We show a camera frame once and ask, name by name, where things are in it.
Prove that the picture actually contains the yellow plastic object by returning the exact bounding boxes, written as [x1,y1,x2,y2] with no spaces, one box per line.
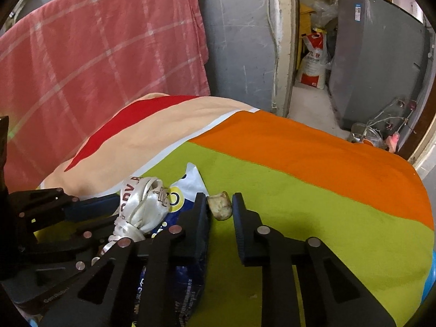
[299,3,313,62]

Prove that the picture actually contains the white wall cable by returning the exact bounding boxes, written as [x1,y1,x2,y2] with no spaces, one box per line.
[267,0,279,110]

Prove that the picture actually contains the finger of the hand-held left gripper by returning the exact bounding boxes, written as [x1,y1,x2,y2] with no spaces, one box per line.
[30,214,119,264]
[10,187,121,225]

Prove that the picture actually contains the pink plaid blanket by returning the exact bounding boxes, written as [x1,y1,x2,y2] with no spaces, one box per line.
[0,0,210,191]

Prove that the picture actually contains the crumpled clear plastic bag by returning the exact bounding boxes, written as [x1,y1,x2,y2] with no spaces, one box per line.
[311,0,340,32]

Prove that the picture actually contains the glass jar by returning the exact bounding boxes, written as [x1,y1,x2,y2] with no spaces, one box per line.
[351,123,386,149]

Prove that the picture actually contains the beige lump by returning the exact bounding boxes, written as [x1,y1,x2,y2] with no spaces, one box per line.
[208,191,234,221]

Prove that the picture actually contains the white printed ribbon bundle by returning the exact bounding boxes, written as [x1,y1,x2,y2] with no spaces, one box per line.
[100,176,171,257]

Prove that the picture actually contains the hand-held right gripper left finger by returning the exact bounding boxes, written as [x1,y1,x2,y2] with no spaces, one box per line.
[39,192,212,327]

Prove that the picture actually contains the red white sack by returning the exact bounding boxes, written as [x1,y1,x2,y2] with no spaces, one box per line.
[296,31,330,91]

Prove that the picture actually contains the blue white plastic bag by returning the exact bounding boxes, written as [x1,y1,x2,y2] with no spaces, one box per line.
[136,162,210,327]

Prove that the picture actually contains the colourful striped blanket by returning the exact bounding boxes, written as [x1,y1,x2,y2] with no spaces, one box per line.
[34,93,436,327]

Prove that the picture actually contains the dry twigs with red buds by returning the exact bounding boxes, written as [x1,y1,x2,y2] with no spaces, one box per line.
[365,98,418,134]

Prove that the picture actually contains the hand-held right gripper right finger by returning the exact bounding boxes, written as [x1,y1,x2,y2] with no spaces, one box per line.
[232,192,397,327]

